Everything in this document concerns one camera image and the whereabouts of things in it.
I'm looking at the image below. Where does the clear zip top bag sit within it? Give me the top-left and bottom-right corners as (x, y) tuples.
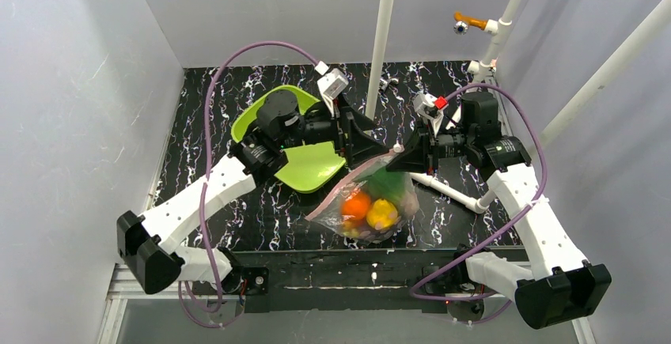
(305, 144), (419, 243)

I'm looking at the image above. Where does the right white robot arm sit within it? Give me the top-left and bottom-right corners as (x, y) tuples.
(389, 91), (612, 329)

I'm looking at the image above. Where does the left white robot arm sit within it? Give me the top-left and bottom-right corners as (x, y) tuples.
(116, 88), (388, 295)

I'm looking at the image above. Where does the orange fake fruit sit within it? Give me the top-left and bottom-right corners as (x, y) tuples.
(340, 190), (372, 221)

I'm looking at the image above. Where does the yellow fake pepper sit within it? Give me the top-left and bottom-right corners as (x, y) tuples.
(366, 198), (400, 231)

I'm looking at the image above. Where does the lime green plastic tray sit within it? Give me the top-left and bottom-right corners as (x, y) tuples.
(231, 85), (346, 194)

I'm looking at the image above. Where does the small metal fitting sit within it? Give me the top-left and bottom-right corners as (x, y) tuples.
(378, 77), (399, 93)

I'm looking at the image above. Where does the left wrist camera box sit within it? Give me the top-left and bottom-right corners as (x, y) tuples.
(314, 61), (349, 100)

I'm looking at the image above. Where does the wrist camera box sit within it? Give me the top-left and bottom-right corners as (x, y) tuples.
(314, 61), (349, 100)
(412, 93), (449, 121)

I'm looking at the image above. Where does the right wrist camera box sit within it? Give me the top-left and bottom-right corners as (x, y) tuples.
(412, 93), (449, 121)

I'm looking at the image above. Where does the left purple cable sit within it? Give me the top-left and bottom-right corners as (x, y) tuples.
(178, 41), (322, 330)

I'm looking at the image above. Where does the orange faucet handle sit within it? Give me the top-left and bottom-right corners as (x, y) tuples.
(453, 11), (487, 35)

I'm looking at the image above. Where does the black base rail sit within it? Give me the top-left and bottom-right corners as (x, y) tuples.
(234, 248), (455, 313)

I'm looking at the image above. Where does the white PVC pipe frame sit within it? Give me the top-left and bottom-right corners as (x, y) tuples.
(365, 0), (670, 214)

